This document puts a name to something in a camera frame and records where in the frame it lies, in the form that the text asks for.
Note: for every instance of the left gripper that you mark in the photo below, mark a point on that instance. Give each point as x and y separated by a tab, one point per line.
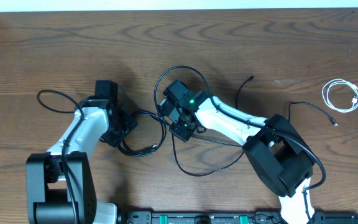
114	140

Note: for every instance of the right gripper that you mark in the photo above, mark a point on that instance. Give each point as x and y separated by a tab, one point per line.
184	135

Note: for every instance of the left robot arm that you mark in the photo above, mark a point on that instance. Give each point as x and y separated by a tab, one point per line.
60	187

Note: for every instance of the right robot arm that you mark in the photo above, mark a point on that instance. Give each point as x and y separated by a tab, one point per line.
278	154

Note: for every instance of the clear tape strip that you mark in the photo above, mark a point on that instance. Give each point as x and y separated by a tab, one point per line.
286	81

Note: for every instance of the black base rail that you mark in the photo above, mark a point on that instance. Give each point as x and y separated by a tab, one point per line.
269	217

